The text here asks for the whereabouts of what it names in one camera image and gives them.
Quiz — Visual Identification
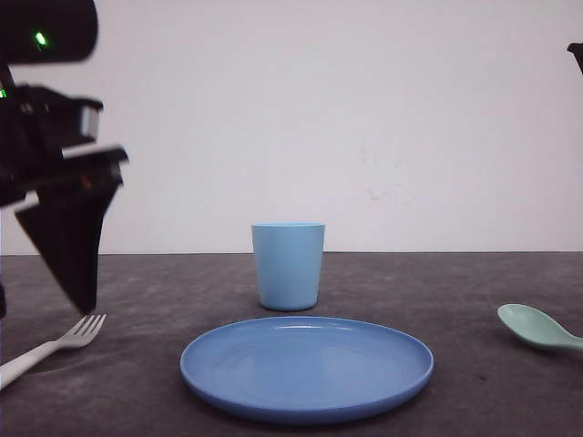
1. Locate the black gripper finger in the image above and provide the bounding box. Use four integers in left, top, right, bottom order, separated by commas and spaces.
567, 42, 583, 72
15, 182, 118, 315

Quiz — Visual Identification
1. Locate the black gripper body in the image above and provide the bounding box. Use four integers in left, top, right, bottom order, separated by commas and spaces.
1, 85, 128, 207

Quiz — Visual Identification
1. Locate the light blue plastic cup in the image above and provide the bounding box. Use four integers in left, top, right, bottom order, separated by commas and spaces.
251, 222, 325, 311

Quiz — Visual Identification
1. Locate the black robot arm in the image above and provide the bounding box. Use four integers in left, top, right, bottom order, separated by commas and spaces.
1, 1, 128, 315

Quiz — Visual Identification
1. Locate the mint green plastic spoon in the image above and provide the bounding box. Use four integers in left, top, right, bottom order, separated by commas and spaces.
496, 303, 582, 351

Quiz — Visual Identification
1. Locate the blue plastic plate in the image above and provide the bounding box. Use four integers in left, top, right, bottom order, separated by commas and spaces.
179, 316, 435, 425

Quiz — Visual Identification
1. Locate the white plastic fork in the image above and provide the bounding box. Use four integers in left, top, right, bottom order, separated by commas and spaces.
1, 314, 107, 390

